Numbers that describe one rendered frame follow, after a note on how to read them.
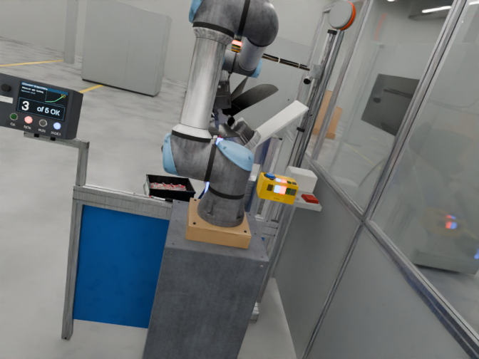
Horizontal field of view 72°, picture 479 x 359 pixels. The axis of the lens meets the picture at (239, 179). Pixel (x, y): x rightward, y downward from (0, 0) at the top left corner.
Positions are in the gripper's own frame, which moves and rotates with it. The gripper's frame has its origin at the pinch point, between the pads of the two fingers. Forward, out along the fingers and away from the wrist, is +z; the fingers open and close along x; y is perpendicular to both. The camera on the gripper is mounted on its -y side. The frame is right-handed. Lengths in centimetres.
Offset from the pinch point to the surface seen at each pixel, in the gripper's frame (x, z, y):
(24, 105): -19, -17, -69
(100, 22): 725, -97, -255
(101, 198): -16, 24, -51
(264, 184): -18.7, 21.6, 18.5
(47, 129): -21, -8, -62
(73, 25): 968, -109, -408
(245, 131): 24.4, 9.1, 15.1
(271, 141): 31.4, 17.5, 29.9
